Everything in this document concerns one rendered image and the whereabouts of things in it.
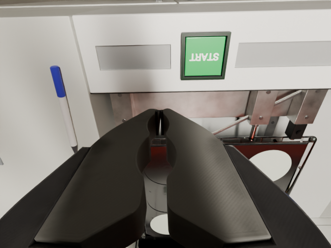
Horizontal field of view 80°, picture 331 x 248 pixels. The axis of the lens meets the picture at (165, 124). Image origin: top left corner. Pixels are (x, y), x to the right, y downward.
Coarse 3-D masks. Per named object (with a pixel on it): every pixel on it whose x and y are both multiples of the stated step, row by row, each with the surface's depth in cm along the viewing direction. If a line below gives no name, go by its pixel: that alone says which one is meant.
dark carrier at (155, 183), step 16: (240, 144) 40; (256, 144) 40; (272, 144) 40; (288, 144) 40; (304, 144) 40; (160, 160) 42; (144, 176) 44; (160, 176) 45; (288, 176) 45; (160, 192) 48; (160, 208) 51
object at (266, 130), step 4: (272, 120) 42; (276, 120) 42; (268, 124) 43; (272, 124) 43; (260, 128) 46; (264, 128) 44; (268, 128) 44; (272, 128) 44; (260, 132) 46; (264, 132) 44; (268, 132) 44; (272, 132) 44; (260, 136) 46
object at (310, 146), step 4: (316, 140) 39; (308, 144) 40; (312, 144) 39; (308, 148) 40; (312, 148) 40; (304, 152) 41; (308, 152) 40; (304, 156) 41; (308, 156) 41; (300, 160) 42; (304, 160) 42; (300, 164) 42; (304, 164) 42; (296, 168) 44; (296, 172) 44; (300, 172) 44; (292, 176) 45; (296, 176) 44; (292, 180) 45; (296, 180) 45; (292, 184) 46; (288, 188) 47; (292, 188) 46; (288, 192) 47
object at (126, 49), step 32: (96, 32) 23; (128, 32) 23; (160, 32) 23; (256, 32) 23; (288, 32) 23; (320, 32) 23; (96, 64) 25; (128, 64) 25; (160, 64) 25; (256, 64) 25; (288, 64) 25; (320, 64) 25
